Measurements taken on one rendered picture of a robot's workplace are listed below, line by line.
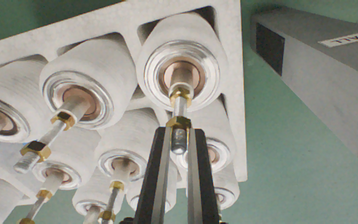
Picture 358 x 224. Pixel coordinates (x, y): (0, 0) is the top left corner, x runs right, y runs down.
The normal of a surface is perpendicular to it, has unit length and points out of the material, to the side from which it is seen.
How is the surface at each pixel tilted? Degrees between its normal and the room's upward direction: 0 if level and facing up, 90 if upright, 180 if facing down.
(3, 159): 90
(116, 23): 0
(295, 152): 0
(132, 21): 0
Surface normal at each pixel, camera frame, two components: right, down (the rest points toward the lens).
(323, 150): -0.04, 0.59
